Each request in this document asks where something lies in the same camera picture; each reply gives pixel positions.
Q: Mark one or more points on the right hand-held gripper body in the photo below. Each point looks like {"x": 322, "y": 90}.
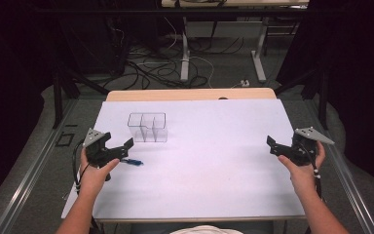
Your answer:
{"x": 302, "y": 146}

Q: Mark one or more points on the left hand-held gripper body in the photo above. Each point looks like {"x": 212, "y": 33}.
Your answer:
{"x": 99, "y": 151}

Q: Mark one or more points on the blue pen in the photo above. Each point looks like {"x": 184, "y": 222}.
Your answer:
{"x": 133, "y": 162}

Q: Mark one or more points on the clear plastic organizer box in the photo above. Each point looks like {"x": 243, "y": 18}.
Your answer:
{"x": 147, "y": 126}

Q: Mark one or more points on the person's left hand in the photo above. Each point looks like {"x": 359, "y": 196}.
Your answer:
{"x": 94, "y": 177}

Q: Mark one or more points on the person's right hand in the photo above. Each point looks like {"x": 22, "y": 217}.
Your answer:
{"x": 303, "y": 174}

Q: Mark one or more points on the black metal stand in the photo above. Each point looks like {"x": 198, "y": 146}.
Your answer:
{"x": 311, "y": 87}
{"x": 66, "y": 81}

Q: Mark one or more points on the white power plug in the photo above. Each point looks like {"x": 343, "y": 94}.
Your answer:
{"x": 244, "y": 83}

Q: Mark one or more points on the white table mat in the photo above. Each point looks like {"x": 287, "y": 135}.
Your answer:
{"x": 194, "y": 159}

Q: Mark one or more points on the person's white shirt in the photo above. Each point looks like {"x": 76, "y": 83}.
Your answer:
{"x": 206, "y": 229}

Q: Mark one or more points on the white desk with metal legs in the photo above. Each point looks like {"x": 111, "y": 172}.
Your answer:
{"x": 227, "y": 4}

